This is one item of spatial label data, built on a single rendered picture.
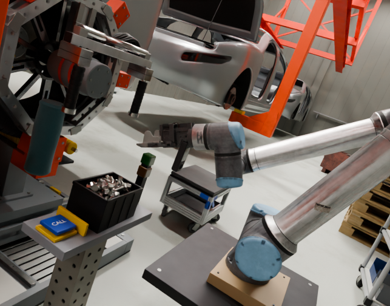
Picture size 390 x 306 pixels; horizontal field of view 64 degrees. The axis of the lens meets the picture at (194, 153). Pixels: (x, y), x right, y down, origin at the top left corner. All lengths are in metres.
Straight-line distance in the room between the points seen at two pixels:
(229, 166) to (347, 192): 0.35
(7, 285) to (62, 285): 0.25
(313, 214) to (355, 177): 0.16
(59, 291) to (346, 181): 0.97
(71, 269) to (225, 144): 0.63
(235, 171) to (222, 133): 0.13
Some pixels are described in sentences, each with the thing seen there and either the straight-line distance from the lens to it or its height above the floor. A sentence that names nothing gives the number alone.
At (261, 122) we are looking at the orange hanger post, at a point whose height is 0.67.
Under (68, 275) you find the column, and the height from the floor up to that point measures 0.26.
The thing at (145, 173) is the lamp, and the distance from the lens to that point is 1.18.
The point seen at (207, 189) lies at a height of 0.34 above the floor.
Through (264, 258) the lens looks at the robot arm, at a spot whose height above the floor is 0.55.
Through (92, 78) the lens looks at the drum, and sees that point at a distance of 1.17.
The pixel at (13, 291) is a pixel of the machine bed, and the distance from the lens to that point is 1.36.
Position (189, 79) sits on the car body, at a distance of 3.74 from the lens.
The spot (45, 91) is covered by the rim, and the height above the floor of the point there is 0.72.
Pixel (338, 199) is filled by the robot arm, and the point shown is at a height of 0.80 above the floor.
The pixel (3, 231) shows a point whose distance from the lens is 1.49.
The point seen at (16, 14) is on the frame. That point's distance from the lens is 1.13.
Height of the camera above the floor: 0.99
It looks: 13 degrees down
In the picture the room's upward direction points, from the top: 21 degrees clockwise
